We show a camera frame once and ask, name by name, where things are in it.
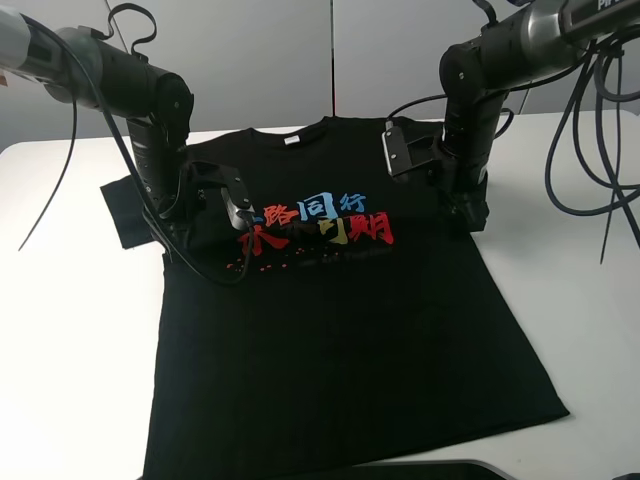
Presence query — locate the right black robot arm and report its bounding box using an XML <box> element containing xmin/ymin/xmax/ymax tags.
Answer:
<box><xmin>436</xmin><ymin>1</ymin><xmax>639</xmax><ymax>232</ymax></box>

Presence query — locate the right black cable bundle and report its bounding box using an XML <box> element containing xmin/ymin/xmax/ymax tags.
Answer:
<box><xmin>384</xmin><ymin>0</ymin><xmax>640</xmax><ymax>266</ymax></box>

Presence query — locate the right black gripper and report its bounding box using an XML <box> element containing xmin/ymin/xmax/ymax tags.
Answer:
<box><xmin>428</xmin><ymin>144</ymin><xmax>489</xmax><ymax>232</ymax></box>

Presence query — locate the black printed t-shirt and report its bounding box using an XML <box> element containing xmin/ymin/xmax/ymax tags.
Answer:
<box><xmin>99</xmin><ymin>115</ymin><xmax>571</xmax><ymax>479</ymax></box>

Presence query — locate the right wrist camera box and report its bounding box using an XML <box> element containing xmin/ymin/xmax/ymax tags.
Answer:
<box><xmin>382</xmin><ymin>120</ymin><xmax>441</xmax><ymax>183</ymax></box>

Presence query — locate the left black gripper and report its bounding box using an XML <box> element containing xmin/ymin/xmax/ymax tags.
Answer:
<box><xmin>143</xmin><ymin>159</ymin><xmax>235</xmax><ymax>263</ymax></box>

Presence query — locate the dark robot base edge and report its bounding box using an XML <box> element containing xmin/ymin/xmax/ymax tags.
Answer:
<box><xmin>315</xmin><ymin>460</ymin><xmax>513</xmax><ymax>480</ymax></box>

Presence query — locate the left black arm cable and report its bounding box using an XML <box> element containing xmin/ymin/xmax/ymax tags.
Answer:
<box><xmin>17</xmin><ymin>2</ymin><xmax>254</xmax><ymax>287</ymax></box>

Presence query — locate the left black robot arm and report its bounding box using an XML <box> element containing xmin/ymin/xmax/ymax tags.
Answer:
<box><xmin>1</xmin><ymin>7</ymin><xmax>249</xmax><ymax>267</ymax></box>

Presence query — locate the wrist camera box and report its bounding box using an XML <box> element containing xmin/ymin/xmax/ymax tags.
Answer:
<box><xmin>221</xmin><ymin>167</ymin><xmax>255</xmax><ymax>231</ymax></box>
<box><xmin>382</xmin><ymin>120</ymin><xmax>441</xmax><ymax>183</ymax></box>

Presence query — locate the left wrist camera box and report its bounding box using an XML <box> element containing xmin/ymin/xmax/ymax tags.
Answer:
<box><xmin>221</xmin><ymin>167</ymin><xmax>255</xmax><ymax>231</ymax></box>

